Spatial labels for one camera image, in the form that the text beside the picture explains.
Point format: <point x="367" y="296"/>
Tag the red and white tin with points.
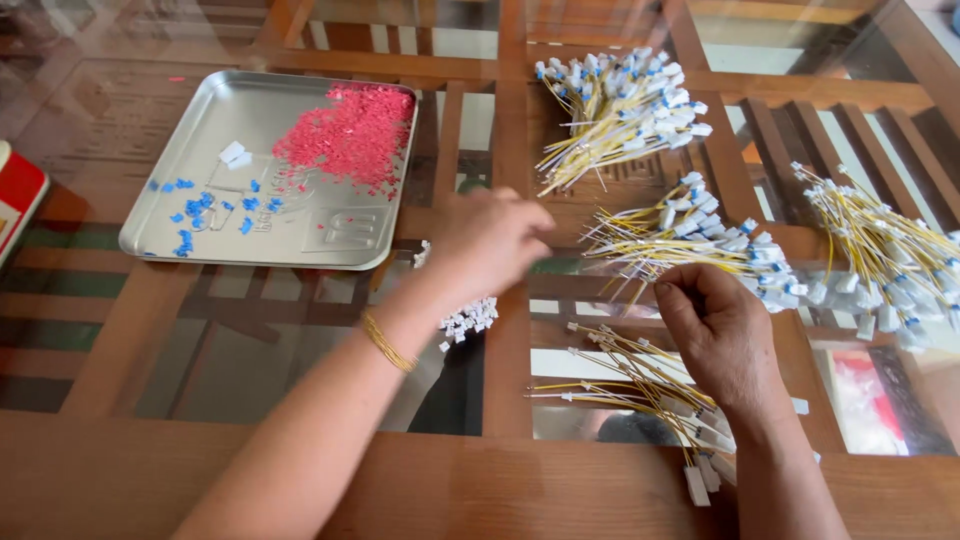
<point x="19" y="191"/>

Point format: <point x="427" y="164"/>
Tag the person's right hand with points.
<point x="724" y="337"/>

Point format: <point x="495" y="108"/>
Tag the silver metal tray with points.
<point x="225" y="217"/>

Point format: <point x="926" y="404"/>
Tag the pile of red plastic bits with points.
<point x="356" y="135"/>

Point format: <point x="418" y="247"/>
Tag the clear plastic bag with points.
<point x="866" y="405"/>

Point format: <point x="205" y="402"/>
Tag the heap of small white housings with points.
<point x="471" y="316"/>

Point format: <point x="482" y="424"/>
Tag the person's left hand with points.
<point x="480" y="240"/>

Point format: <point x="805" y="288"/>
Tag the person's left fingers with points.
<point x="525" y="221"/>

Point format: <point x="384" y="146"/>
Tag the thin gold bangle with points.
<point x="386" y="345"/>

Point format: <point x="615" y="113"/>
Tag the person's right fingers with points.
<point x="675" y="289"/>

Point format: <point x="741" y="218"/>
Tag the scatter of blue plastic clips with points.
<point x="193" y="206"/>

